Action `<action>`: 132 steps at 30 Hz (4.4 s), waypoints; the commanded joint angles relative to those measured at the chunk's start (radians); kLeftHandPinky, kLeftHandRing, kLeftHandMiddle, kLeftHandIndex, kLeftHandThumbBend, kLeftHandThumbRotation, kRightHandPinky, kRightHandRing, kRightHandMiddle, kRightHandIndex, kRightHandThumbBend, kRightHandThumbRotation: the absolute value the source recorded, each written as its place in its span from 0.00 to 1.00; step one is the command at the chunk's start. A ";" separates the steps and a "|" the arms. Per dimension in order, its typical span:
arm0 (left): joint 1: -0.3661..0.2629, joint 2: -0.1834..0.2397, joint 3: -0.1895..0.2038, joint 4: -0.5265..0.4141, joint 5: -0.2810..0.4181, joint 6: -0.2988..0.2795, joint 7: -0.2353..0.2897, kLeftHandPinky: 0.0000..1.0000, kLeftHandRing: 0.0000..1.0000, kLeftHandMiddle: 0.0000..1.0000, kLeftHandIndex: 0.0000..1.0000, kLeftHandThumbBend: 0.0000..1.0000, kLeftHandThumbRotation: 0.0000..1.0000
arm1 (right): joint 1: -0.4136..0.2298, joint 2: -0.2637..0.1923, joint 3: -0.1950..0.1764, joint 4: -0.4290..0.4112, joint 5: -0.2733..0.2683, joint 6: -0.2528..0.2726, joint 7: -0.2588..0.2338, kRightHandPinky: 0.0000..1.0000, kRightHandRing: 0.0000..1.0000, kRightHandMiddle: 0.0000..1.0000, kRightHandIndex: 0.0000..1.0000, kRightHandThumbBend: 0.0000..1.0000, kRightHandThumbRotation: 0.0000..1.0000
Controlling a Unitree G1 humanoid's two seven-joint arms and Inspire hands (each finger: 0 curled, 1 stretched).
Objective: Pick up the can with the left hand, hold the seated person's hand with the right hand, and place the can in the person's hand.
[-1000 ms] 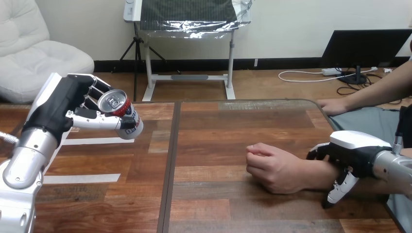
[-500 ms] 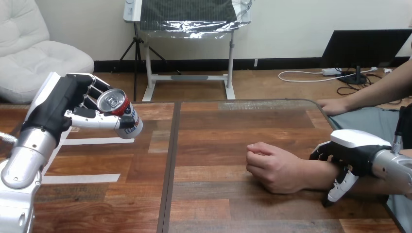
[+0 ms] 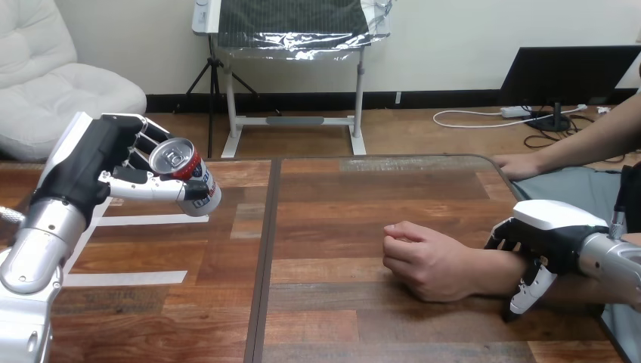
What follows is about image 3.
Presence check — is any person's forearm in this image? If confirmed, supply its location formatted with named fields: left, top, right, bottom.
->
left=535, top=92, right=641, bottom=174
left=472, top=232, right=641, bottom=308

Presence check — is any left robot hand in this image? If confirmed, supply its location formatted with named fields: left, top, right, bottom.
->
left=30, top=112, right=212, bottom=228

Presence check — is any person's hand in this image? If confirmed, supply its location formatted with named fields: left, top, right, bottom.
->
left=491, top=152, right=546, bottom=182
left=382, top=221, right=483, bottom=303

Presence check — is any dark screen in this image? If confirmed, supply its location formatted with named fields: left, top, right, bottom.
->
left=497, top=45, right=641, bottom=134

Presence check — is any person's body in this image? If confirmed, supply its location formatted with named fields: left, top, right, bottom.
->
left=511, top=65, right=641, bottom=363

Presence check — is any white desk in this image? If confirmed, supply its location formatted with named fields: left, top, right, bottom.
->
left=191, top=0, right=370, bottom=160

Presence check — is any white cushioned chair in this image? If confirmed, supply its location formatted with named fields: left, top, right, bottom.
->
left=0, top=0, right=148, bottom=162

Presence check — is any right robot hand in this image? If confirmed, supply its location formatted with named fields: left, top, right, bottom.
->
left=483, top=199, right=610, bottom=323

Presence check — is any tangle of cables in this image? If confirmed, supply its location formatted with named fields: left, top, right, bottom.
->
left=432, top=102, right=628, bottom=164

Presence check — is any red and white drink can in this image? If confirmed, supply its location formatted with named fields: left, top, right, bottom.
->
left=148, top=138, right=223, bottom=218

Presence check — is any black tripod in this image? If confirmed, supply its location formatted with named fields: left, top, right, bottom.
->
left=185, top=35, right=262, bottom=160

